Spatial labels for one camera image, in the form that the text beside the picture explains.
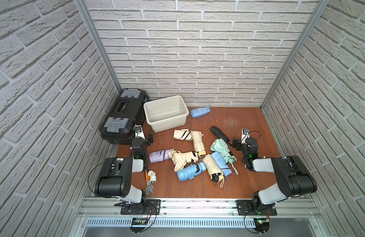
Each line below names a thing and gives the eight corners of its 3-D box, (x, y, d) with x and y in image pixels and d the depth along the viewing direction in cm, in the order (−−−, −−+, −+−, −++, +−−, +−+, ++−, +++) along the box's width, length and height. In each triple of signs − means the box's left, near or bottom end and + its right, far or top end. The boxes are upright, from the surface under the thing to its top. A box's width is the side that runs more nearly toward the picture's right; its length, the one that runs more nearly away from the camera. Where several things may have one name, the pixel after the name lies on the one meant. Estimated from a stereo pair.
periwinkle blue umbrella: (225, 177, 84) (225, 175, 82) (211, 154, 93) (211, 152, 91) (232, 173, 85) (233, 172, 84) (218, 151, 94) (218, 149, 93)
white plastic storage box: (151, 137, 102) (147, 126, 91) (146, 113, 116) (143, 102, 105) (190, 127, 108) (191, 116, 97) (181, 106, 122) (181, 94, 111)
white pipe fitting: (151, 184, 82) (150, 182, 80) (147, 172, 86) (147, 171, 84) (158, 180, 83) (157, 179, 81) (154, 170, 87) (154, 168, 85)
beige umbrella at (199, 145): (195, 153, 93) (196, 149, 89) (191, 135, 102) (191, 130, 98) (205, 151, 94) (206, 147, 90) (201, 133, 103) (201, 129, 99)
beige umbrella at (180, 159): (175, 172, 84) (174, 170, 81) (168, 154, 91) (168, 151, 89) (199, 163, 88) (200, 160, 85) (191, 146, 95) (191, 143, 93)
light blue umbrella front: (180, 184, 82) (180, 182, 79) (176, 173, 86) (176, 171, 83) (207, 172, 87) (208, 170, 84) (202, 162, 91) (202, 159, 88)
